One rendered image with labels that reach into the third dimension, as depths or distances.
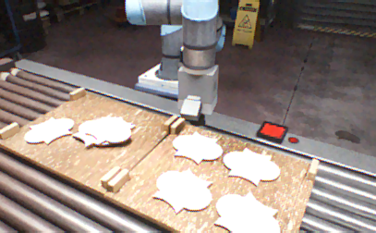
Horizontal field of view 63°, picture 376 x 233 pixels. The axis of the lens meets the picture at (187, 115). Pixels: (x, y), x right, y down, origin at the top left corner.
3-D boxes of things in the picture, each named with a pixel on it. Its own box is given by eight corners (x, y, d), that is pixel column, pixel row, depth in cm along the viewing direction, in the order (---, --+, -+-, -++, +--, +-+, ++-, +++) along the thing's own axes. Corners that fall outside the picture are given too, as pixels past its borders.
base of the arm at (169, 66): (166, 66, 147) (165, 45, 142) (197, 69, 143) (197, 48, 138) (153, 77, 134) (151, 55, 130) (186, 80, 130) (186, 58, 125)
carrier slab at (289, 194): (182, 126, 98) (182, 122, 97) (317, 169, 81) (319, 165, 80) (105, 199, 72) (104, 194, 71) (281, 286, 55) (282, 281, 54)
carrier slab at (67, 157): (85, 95, 115) (84, 91, 114) (180, 126, 98) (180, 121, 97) (-4, 145, 89) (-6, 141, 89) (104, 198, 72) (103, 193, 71)
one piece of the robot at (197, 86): (166, 64, 66) (169, 128, 74) (208, 68, 63) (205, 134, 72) (184, 45, 75) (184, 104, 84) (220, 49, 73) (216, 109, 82)
